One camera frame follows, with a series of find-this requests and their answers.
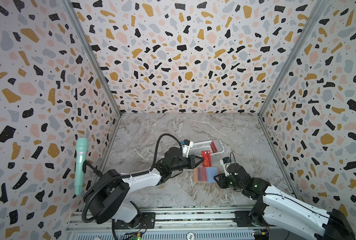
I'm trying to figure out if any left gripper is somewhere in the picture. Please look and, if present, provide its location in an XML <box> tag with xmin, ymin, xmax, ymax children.
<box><xmin>171</xmin><ymin>155</ymin><xmax>207</xmax><ymax>174</ymax></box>

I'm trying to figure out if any tan leather card holder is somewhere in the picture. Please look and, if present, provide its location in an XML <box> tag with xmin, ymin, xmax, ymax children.
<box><xmin>193</xmin><ymin>167</ymin><xmax>219</xmax><ymax>183</ymax></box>

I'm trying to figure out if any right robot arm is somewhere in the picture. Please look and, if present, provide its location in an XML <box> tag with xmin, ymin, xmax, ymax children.
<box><xmin>214</xmin><ymin>158</ymin><xmax>355</xmax><ymax>240</ymax></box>

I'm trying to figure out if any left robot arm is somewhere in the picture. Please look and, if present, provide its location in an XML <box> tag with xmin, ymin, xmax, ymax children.
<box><xmin>81</xmin><ymin>147</ymin><xmax>205</xmax><ymax>228</ymax></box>

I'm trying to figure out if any red card stack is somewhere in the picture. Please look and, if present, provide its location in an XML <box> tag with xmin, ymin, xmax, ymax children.
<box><xmin>210</xmin><ymin>141</ymin><xmax>218</xmax><ymax>154</ymax></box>

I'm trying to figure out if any white plastic basket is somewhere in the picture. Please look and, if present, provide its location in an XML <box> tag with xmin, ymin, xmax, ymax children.
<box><xmin>189</xmin><ymin>140</ymin><xmax>225</xmax><ymax>157</ymax></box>

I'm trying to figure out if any mint green microphone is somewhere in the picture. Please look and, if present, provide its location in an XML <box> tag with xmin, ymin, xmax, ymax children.
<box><xmin>74</xmin><ymin>138</ymin><xmax>89</xmax><ymax>196</ymax></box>

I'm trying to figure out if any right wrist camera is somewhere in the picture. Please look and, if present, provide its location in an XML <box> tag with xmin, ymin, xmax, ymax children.
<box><xmin>220</xmin><ymin>157</ymin><xmax>231</xmax><ymax>177</ymax></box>

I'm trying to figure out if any aluminium mounting rail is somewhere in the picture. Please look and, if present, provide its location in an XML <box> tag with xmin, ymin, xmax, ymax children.
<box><xmin>64</xmin><ymin>205</ymin><xmax>326</xmax><ymax>240</ymax></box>

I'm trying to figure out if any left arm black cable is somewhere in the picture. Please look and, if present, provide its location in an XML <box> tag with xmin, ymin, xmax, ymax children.
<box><xmin>81</xmin><ymin>133</ymin><xmax>183</xmax><ymax>223</ymax></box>

